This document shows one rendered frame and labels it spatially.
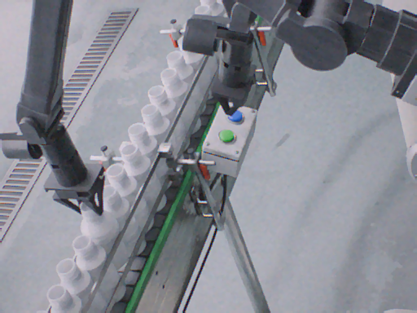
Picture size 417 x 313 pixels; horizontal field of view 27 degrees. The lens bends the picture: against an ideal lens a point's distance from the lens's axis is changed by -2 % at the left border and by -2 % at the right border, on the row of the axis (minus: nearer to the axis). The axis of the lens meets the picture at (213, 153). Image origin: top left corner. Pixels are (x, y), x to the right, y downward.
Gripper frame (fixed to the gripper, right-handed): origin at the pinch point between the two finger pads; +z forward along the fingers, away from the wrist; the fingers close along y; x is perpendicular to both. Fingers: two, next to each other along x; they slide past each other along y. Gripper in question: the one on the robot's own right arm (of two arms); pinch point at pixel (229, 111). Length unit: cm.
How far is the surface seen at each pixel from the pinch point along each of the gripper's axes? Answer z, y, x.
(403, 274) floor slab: 106, -53, 53
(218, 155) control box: 9.2, 3.8, -0.3
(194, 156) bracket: 10.9, 4.4, -5.2
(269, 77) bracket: 26.8, -40.5, 0.6
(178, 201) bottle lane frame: 22.5, 7.9, -6.8
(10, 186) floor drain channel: 165, -82, -107
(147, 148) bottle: 11.7, 5.3, -14.9
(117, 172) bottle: 10.8, 14.1, -18.1
